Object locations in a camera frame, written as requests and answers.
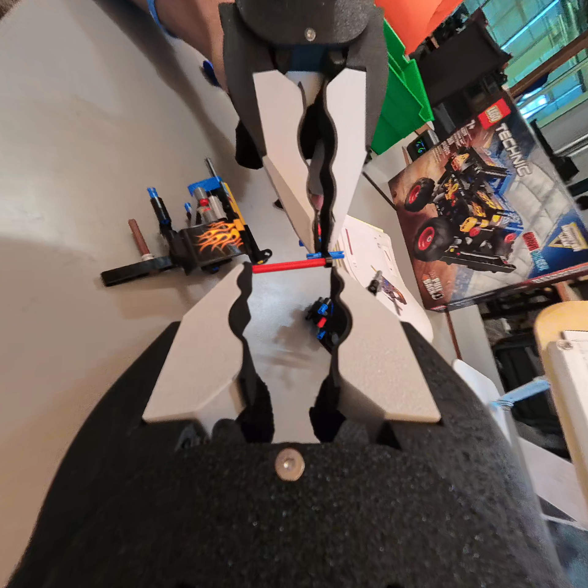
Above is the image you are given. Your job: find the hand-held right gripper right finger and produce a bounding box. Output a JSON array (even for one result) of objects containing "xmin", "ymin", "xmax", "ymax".
[{"xmin": 309, "ymin": 269, "xmax": 443, "ymax": 443}]

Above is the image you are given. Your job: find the flame print lego assembly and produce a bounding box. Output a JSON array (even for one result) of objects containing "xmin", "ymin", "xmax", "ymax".
[{"xmin": 101, "ymin": 158, "xmax": 273, "ymax": 288}]

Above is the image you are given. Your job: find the printed instruction sheet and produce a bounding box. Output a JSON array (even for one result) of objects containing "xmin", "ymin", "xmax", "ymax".
[{"xmin": 558, "ymin": 330, "xmax": 588, "ymax": 368}]

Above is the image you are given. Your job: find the grey motor lego assembly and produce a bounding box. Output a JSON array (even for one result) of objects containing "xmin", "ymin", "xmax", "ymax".
[{"xmin": 305, "ymin": 296, "xmax": 345, "ymax": 352}]

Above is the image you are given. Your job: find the person's left hand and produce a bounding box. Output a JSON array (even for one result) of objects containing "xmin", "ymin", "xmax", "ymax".
[{"xmin": 177, "ymin": 0, "xmax": 227, "ymax": 86}]

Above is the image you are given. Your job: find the red lego axle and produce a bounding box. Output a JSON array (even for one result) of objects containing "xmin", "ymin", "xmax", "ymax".
[{"xmin": 252, "ymin": 258, "xmax": 328, "ymax": 275}]

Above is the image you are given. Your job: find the green plastic bin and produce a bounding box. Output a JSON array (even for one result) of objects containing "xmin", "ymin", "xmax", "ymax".
[{"xmin": 370, "ymin": 21, "xmax": 435, "ymax": 155}]

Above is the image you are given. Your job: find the lego instruction booklet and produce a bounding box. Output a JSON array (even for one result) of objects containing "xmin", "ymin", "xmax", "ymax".
[{"xmin": 337, "ymin": 213, "xmax": 435, "ymax": 343}]

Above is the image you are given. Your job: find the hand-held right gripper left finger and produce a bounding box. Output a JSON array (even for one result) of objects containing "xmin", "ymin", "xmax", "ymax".
[{"xmin": 142, "ymin": 262, "xmax": 276, "ymax": 444}]

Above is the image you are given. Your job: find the lego set box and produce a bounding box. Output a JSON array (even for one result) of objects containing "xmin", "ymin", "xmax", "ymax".
[{"xmin": 388, "ymin": 89, "xmax": 588, "ymax": 313}]

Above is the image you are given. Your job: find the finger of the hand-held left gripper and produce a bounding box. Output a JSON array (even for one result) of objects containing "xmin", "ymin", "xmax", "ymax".
[
  {"xmin": 252, "ymin": 69, "xmax": 322, "ymax": 253},
  {"xmin": 317, "ymin": 69, "xmax": 369, "ymax": 256}
]

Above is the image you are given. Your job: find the orange plastic bin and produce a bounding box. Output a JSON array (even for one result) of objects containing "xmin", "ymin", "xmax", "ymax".
[{"xmin": 374, "ymin": 0, "xmax": 465, "ymax": 57}]

